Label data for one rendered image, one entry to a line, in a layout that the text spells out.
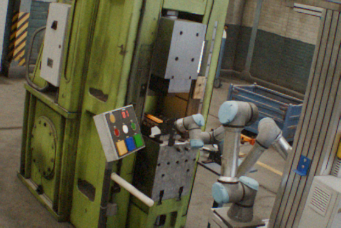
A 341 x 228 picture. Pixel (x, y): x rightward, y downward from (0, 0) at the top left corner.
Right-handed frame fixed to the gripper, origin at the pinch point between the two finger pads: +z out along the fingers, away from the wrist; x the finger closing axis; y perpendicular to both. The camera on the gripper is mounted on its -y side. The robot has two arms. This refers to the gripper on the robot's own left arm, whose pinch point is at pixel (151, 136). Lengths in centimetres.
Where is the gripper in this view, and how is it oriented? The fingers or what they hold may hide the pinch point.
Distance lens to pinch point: 282.4
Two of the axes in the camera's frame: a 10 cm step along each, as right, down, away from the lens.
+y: -3.0, -9.5, -0.3
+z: -8.5, 2.5, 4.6
